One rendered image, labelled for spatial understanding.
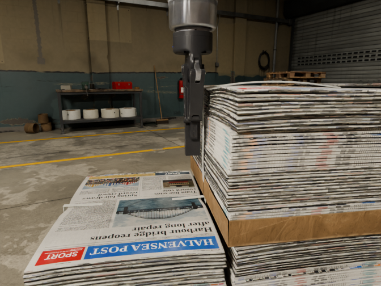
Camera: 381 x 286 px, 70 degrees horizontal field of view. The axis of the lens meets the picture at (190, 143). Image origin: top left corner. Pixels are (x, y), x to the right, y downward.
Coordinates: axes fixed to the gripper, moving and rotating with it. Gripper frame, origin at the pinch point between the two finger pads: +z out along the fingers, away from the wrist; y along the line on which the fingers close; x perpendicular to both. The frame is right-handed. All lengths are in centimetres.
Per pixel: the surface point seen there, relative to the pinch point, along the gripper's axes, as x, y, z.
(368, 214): -24.3, -20.0, 8.6
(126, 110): 59, 589, 55
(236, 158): -3.0, -19.1, -1.1
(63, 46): 192, 616, -87
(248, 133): -4.5, -19.2, -4.5
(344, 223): -20.4, -20.0, 9.7
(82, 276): 18.5, -18.9, 15.2
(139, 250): 10.6, -17.2, 13.1
